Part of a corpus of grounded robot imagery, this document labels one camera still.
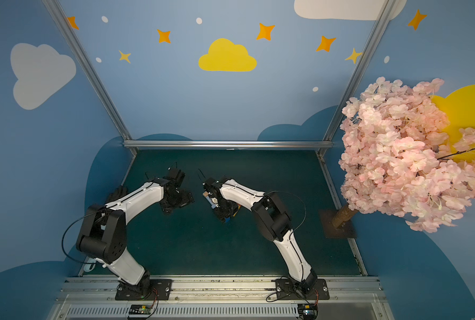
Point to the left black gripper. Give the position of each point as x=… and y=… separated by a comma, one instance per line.
x=180, y=196

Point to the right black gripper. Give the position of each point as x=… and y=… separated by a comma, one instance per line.
x=215, y=202

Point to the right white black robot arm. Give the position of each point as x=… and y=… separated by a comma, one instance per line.
x=274, y=222

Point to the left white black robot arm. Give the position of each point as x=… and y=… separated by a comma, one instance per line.
x=103, y=234

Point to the black green work glove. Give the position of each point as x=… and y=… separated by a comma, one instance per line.
x=118, y=193

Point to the light blue plastic dustpan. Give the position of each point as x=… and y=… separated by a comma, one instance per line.
x=89, y=265

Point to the left small circuit board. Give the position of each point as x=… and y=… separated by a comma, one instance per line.
x=140, y=310

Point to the small circuit board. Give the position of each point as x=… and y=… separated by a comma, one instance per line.
x=140, y=310
x=307, y=311

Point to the right small circuit board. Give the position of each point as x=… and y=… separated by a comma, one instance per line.
x=307, y=311

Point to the pink artificial blossom tree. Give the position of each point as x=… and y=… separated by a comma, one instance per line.
x=399, y=160

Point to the aluminium frame back crossbar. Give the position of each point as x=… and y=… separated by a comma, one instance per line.
x=228, y=144

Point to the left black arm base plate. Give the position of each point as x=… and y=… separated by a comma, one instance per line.
x=161, y=290

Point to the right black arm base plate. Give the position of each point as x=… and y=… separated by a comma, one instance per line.
x=285, y=289

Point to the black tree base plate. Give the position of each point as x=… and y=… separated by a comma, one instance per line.
x=345, y=230

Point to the right aluminium frame post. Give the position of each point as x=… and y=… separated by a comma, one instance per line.
x=370, y=47

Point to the aluminium frame post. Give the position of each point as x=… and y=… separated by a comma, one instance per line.
x=59, y=17
x=370, y=47

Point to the aluminium frame rail front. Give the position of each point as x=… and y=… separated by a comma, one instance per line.
x=221, y=297

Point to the left aluminium frame post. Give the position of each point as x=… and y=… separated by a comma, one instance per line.
x=59, y=17

